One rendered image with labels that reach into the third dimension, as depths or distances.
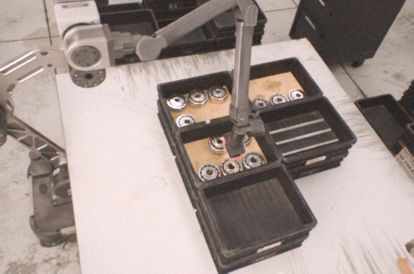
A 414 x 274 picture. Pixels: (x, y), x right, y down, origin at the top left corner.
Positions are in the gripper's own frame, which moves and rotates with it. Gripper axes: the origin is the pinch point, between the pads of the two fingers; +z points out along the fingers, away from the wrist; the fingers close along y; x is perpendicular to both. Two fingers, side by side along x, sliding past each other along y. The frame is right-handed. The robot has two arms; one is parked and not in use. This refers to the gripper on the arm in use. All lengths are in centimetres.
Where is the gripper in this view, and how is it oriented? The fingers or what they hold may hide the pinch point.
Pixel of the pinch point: (229, 154)
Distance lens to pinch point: 171.6
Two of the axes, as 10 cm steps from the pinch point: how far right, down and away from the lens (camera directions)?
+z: -1.7, 5.9, 7.9
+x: -9.3, 1.7, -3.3
